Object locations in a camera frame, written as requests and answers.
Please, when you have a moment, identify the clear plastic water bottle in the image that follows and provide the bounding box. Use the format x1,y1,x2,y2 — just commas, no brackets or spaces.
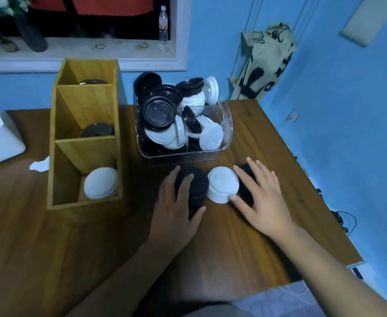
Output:
158,5,169,43

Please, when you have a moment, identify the white domed cup lid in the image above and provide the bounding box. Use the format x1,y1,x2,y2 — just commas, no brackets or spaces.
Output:
207,166,240,204

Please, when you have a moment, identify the small potted plant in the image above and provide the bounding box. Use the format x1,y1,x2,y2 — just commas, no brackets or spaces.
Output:
0,16,20,53

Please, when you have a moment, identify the person's left forearm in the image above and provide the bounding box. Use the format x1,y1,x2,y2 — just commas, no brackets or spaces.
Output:
64,240,181,317

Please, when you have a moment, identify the wooden three-compartment organizer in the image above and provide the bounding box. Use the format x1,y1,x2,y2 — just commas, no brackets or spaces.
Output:
46,58,128,215

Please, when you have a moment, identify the cream tote bag black print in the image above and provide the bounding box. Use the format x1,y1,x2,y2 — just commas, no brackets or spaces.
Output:
231,22,296,101

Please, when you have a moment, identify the white cable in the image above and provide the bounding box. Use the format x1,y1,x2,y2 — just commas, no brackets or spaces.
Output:
279,280,316,306

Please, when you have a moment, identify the cream wall plate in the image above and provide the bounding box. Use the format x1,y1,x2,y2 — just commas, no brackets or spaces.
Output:
340,0,387,47

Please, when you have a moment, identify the white window frame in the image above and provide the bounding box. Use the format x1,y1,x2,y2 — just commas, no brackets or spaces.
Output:
0,0,193,74

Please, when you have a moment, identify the dark glass vase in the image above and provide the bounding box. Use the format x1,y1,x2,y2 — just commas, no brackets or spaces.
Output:
13,13,48,52

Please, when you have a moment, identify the person's left hand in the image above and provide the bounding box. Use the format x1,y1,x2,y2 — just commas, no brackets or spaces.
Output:
147,165,207,261

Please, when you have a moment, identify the hanging rope shelf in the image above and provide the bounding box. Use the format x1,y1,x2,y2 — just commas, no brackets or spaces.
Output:
228,0,323,93

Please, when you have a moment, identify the grey shirt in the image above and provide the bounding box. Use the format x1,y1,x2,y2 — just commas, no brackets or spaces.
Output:
183,303,253,317

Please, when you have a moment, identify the pile of black and white cup lids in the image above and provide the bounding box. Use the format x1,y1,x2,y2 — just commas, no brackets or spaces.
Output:
133,71,233,159

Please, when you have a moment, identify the short stack of black lids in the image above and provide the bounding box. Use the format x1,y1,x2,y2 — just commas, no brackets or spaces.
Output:
239,163,257,188

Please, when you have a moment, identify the black wired device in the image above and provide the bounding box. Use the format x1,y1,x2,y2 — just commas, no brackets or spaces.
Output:
330,210,358,235

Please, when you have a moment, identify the red curtain panel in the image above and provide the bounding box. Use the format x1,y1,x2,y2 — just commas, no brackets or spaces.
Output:
31,0,67,12
71,0,154,16

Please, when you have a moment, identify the clear plastic container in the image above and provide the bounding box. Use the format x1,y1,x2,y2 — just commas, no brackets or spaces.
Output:
133,77,233,161

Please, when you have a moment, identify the crumpled white tissue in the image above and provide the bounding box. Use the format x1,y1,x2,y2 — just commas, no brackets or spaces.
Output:
29,156,50,173

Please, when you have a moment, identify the person's right hand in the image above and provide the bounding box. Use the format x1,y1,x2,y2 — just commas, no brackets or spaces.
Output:
229,157,296,241

